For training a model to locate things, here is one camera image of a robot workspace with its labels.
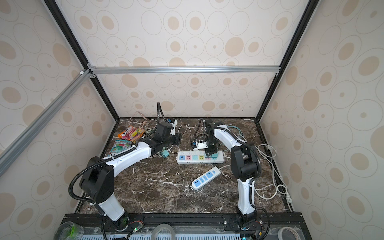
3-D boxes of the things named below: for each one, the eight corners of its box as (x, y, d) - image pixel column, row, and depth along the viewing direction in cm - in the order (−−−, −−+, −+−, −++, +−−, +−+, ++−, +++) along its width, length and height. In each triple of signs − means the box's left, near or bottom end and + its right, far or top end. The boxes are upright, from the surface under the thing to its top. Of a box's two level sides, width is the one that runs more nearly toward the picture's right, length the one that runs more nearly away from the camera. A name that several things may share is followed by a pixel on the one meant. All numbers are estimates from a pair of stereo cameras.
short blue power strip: (193, 191, 86) (193, 189, 83) (189, 184, 88) (189, 182, 86) (220, 173, 93) (221, 171, 90) (216, 167, 95) (217, 165, 93)
